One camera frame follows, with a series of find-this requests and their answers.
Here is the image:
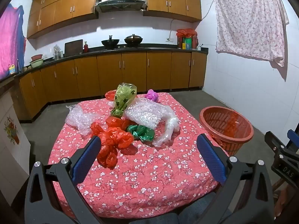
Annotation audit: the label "black kitchen countertop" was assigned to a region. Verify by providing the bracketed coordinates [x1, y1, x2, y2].
[0, 44, 209, 81]

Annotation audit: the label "black wok with lid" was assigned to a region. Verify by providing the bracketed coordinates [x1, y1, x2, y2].
[124, 34, 143, 47]

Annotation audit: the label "green paw print bag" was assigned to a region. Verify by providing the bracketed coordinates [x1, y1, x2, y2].
[110, 83, 137, 118]

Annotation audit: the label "large red plastic bag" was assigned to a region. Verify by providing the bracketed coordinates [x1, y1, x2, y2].
[90, 122, 135, 168]

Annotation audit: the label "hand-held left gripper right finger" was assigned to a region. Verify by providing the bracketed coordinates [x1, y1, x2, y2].
[196, 133, 274, 224]

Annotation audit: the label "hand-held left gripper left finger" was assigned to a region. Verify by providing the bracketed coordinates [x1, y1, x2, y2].
[24, 135, 102, 224]

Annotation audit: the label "crumpled clear bubble wrap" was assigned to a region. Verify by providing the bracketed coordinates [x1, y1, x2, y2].
[65, 104, 110, 136]

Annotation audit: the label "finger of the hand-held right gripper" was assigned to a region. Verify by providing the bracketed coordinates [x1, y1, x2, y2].
[265, 131, 288, 155]
[287, 129, 299, 151]

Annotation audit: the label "white flower print panel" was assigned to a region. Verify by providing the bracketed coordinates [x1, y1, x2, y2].
[0, 91, 32, 206]

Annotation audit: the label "red plastic basket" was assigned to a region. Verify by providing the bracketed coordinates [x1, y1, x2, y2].
[199, 106, 254, 157]

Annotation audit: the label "large clear bubble wrap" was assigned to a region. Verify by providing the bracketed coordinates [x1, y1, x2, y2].
[123, 98, 174, 130]

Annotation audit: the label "red floral tablecloth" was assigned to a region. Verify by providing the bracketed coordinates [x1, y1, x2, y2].
[48, 92, 230, 218]

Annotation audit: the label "magenta plastic bag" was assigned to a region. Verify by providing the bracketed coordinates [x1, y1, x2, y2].
[145, 89, 159, 102]

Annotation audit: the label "dark green plastic bag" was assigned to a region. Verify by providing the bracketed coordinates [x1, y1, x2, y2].
[127, 124, 155, 142]

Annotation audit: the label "pink floral hanging cloth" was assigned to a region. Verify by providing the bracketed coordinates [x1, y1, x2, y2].
[212, 0, 289, 68]

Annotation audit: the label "white wall cable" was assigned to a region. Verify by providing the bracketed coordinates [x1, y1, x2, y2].
[169, 18, 176, 39]

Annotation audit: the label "red bag of goods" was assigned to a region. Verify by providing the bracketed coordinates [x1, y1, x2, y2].
[176, 29, 198, 50]

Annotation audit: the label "wooden upper kitchen cabinets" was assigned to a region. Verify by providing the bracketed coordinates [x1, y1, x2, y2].
[27, 0, 202, 39]

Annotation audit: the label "clear plastic bag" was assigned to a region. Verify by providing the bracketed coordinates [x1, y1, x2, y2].
[152, 117, 180, 147]

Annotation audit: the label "clear plastic jar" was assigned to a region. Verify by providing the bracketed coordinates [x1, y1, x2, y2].
[53, 45, 63, 60]

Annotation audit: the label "pink and blue cloth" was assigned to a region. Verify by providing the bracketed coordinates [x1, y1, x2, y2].
[0, 5, 27, 80]

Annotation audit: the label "dark cutting board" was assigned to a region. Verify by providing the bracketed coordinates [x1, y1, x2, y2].
[64, 39, 84, 57]

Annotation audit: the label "wooden lower kitchen cabinets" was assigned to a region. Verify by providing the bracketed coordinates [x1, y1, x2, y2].
[13, 51, 208, 122]

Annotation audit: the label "wooden kitchen cabinets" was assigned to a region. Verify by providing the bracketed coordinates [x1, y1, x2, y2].
[27, 0, 202, 39]
[13, 51, 208, 122]

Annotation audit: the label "green basin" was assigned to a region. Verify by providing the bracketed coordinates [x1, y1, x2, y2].
[29, 58, 44, 69]

